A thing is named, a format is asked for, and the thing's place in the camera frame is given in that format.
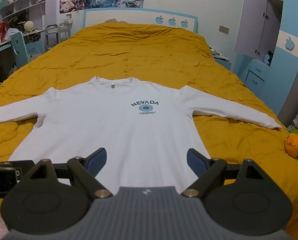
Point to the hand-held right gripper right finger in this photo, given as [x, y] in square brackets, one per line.
[196, 161]

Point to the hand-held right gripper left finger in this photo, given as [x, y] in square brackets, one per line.
[97, 160]

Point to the white printed sweatshirt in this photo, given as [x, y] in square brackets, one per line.
[114, 120]

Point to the orange plush toy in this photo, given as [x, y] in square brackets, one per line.
[293, 145]

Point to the blue nightstand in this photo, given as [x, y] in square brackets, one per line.
[222, 63]

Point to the blue drawer unit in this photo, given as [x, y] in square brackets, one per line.
[255, 76]

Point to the yellow quilted blanket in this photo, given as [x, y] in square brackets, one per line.
[151, 47]

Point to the blue chair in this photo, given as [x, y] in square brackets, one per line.
[20, 48]

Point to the grey trolley rack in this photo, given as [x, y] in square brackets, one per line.
[56, 33]

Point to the white plastic bag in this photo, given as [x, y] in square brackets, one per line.
[12, 33]

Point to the white and blue headboard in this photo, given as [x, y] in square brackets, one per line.
[129, 16]

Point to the round white lamp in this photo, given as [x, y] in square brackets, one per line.
[28, 26]

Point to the white cabinet door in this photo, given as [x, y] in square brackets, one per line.
[289, 30]

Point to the beige wall switch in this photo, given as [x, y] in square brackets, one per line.
[224, 29]

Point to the white wall socket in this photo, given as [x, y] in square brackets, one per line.
[68, 18]

